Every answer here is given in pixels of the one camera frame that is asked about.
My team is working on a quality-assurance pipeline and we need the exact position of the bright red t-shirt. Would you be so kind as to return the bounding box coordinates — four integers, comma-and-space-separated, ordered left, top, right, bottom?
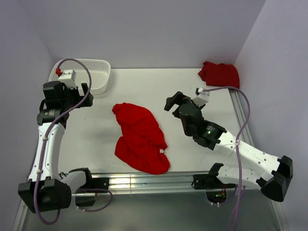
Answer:
112, 103, 170, 175

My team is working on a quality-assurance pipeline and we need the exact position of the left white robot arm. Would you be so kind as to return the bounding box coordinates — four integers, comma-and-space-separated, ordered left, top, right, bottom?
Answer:
18, 81, 94, 213

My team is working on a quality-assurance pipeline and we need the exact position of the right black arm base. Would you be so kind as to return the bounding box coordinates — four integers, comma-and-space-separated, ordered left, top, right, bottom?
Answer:
191, 174, 237, 204

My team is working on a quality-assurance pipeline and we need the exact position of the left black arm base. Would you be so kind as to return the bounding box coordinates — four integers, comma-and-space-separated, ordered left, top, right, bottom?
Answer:
75, 177, 109, 207

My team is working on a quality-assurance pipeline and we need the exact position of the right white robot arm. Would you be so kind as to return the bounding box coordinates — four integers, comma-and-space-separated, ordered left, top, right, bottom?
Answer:
164, 88, 293, 202

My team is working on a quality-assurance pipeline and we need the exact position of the white perforated plastic basket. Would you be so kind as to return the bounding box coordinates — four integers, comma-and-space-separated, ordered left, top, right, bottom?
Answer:
60, 59, 111, 97

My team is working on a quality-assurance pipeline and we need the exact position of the dark red t-shirt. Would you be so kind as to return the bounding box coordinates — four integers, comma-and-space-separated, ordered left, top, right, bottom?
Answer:
198, 61, 240, 89

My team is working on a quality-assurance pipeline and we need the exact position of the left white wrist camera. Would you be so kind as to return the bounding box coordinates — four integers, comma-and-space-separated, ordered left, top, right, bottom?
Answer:
58, 69, 76, 89

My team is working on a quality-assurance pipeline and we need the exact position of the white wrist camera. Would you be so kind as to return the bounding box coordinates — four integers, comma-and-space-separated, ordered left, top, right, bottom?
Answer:
191, 88, 210, 108
58, 69, 76, 89

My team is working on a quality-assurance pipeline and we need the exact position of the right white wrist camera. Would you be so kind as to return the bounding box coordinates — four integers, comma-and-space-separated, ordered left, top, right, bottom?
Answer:
191, 88, 210, 108

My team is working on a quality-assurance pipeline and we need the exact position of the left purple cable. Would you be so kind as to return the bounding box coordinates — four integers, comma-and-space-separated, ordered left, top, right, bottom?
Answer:
32, 58, 92, 224

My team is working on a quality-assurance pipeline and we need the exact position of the right side aluminium rail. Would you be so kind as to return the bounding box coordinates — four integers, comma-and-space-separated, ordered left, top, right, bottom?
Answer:
229, 90, 254, 146

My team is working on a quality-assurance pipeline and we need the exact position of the aluminium rail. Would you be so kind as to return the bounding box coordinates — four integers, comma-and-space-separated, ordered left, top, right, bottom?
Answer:
60, 171, 244, 194
229, 90, 254, 146

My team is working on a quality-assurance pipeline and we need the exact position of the front aluminium rail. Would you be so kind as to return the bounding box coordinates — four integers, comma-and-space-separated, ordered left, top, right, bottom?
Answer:
60, 171, 244, 194

